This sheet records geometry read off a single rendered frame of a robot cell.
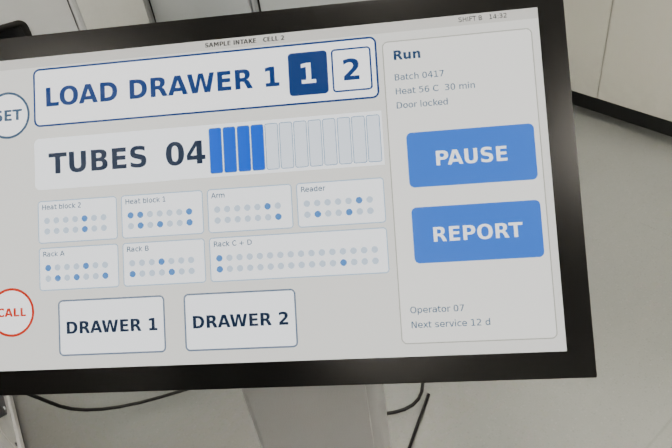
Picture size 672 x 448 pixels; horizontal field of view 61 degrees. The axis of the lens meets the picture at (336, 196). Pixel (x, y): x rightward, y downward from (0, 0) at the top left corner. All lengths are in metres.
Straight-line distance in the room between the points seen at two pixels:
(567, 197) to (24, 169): 0.45
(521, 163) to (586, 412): 1.24
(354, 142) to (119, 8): 3.83
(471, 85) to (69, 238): 0.36
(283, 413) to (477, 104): 0.43
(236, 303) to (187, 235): 0.07
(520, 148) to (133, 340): 0.35
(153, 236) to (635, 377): 1.45
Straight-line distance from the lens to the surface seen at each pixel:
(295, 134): 0.47
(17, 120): 0.57
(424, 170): 0.46
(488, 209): 0.46
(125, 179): 0.52
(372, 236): 0.46
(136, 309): 0.51
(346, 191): 0.46
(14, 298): 0.57
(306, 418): 0.72
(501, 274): 0.47
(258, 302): 0.48
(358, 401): 0.69
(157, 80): 0.52
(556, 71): 0.49
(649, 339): 1.85
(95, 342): 0.53
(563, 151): 0.48
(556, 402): 1.66
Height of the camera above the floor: 1.35
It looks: 36 degrees down
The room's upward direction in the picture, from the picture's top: 8 degrees counter-clockwise
